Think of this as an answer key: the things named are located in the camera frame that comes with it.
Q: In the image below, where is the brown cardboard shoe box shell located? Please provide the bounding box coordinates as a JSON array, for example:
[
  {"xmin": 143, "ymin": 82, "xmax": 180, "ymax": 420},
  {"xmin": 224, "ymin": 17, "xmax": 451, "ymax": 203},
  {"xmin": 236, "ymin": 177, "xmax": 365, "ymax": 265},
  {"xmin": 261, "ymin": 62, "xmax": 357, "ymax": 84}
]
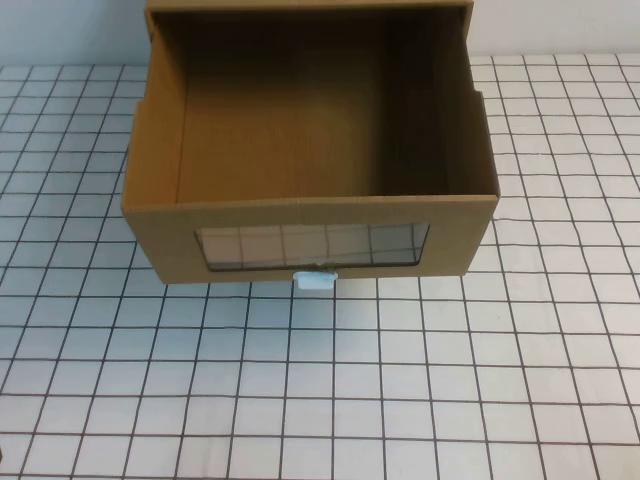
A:
[{"xmin": 143, "ymin": 0, "xmax": 475, "ymax": 14}]

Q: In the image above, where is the brown cardboard drawer with window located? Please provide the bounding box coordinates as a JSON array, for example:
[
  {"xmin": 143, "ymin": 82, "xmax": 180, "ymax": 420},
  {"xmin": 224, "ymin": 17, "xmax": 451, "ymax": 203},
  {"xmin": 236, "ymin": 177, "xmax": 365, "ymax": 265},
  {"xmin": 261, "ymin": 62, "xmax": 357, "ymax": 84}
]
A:
[{"xmin": 122, "ymin": 8, "xmax": 502, "ymax": 287}]

